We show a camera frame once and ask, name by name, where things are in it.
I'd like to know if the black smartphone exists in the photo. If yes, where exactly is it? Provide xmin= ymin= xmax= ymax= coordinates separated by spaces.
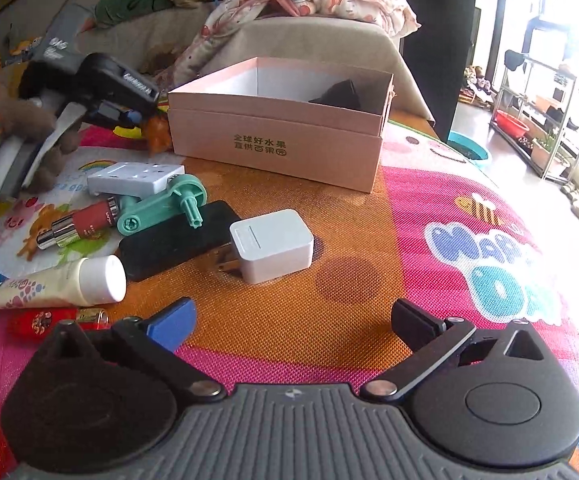
xmin=118 ymin=200 xmax=243 ymax=284

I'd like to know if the red plastic basin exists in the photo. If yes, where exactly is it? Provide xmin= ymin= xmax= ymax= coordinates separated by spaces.
xmin=493 ymin=110 xmax=531 ymax=137

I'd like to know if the white charger plug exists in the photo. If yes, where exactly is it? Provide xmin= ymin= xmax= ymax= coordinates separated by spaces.
xmin=217 ymin=209 xmax=316 ymax=286

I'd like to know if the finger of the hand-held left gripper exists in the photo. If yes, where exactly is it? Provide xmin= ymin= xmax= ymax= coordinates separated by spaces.
xmin=85 ymin=100 xmax=143 ymax=129

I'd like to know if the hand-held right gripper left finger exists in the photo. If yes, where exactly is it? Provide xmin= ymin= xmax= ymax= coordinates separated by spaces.
xmin=52 ymin=297 xmax=226 ymax=402

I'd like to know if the beige sofa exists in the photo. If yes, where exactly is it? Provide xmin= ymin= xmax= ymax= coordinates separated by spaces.
xmin=76 ymin=0 xmax=441 ymax=137

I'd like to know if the small orange toy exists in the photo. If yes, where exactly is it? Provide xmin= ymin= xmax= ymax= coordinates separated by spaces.
xmin=142 ymin=114 xmax=174 ymax=155

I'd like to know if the red lighter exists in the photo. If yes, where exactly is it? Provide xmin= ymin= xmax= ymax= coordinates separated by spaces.
xmin=8 ymin=308 xmax=111 ymax=344

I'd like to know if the red lipstick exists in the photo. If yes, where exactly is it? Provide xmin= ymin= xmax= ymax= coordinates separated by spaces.
xmin=36 ymin=197 xmax=121 ymax=252

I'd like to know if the green plastic crank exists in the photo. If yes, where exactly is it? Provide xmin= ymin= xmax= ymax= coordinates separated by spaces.
xmin=117 ymin=172 xmax=208 ymax=237

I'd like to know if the metal shelf rack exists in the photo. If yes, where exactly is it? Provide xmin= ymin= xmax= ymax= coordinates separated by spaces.
xmin=489 ymin=50 xmax=579 ymax=184

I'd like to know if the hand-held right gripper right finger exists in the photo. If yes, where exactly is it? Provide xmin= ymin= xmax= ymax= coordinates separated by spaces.
xmin=359 ymin=299 xmax=545 ymax=403

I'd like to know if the light blue plastic block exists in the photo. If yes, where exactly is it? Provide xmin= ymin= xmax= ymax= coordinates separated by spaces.
xmin=87 ymin=162 xmax=186 ymax=202

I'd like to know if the pink cardboard box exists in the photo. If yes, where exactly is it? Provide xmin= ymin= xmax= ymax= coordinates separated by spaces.
xmin=167 ymin=57 xmax=395 ymax=194

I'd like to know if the green plush cushion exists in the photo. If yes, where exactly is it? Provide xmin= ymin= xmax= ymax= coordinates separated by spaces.
xmin=94 ymin=0 xmax=176 ymax=27

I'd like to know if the colourful cartoon play mat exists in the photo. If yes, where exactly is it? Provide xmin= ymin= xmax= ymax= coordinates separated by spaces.
xmin=0 ymin=120 xmax=579 ymax=480

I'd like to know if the black object in box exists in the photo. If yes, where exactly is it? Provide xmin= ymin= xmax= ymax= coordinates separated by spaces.
xmin=309 ymin=80 xmax=373 ymax=111

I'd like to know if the white flat box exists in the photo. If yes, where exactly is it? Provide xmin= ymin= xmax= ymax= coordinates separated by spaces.
xmin=0 ymin=139 xmax=37 ymax=199

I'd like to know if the teal plastic basin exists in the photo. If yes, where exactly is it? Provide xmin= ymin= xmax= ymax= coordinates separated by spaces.
xmin=447 ymin=131 xmax=493 ymax=169

